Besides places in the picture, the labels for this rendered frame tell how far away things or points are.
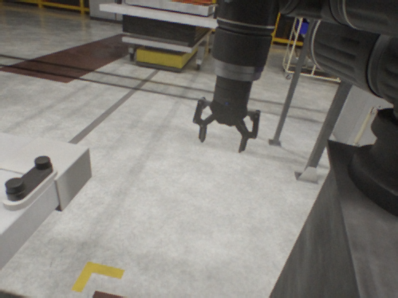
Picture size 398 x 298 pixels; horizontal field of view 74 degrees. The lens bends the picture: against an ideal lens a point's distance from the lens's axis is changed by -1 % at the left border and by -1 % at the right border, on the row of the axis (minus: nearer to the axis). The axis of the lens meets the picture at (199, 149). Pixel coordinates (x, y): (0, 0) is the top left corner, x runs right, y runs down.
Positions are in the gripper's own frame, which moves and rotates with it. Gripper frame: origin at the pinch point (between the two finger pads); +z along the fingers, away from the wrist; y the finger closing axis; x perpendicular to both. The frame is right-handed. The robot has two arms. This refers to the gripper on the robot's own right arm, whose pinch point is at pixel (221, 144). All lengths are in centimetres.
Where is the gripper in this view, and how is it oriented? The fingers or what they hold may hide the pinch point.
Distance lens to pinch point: 62.5
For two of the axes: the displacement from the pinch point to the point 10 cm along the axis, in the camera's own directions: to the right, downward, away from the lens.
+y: 9.4, 2.7, -2.0
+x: 3.1, -4.6, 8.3
